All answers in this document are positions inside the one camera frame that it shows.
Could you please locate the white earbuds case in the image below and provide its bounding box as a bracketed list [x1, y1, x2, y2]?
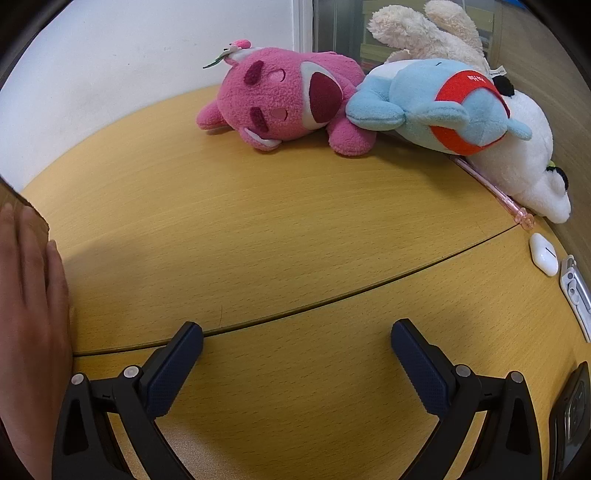
[529, 233, 560, 277]

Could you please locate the white utility knife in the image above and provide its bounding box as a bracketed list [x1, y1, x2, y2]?
[558, 255, 591, 344]

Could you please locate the cream rabbit plush toy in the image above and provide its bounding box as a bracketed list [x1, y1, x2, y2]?
[367, 0, 490, 75]

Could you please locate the person's left hand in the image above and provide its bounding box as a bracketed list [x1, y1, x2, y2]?
[0, 203, 75, 480]

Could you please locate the white dog plush toy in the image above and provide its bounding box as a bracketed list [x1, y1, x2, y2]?
[462, 76, 572, 224]

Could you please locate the pink bear plush toy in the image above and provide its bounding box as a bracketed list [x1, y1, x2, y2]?
[196, 39, 370, 157]

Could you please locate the wooden desktop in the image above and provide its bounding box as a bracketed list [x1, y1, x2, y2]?
[21, 83, 591, 480]

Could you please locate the black product box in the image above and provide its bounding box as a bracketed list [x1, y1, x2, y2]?
[549, 362, 591, 480]

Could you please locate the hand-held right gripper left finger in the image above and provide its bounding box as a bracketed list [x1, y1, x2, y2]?
[52, 322, 205, 480]

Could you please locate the brown cardboard box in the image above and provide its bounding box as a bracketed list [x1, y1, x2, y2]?
[0, 178, 50, 245]

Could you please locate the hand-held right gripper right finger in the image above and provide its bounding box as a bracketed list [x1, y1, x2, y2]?
[390, 318, 542, 480]

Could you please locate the blue plush toy red band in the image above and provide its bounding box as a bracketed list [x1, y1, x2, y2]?
[345, 58, 533, 154]

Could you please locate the pink pen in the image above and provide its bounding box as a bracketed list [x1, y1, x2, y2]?
[455, 157, 536, 230]

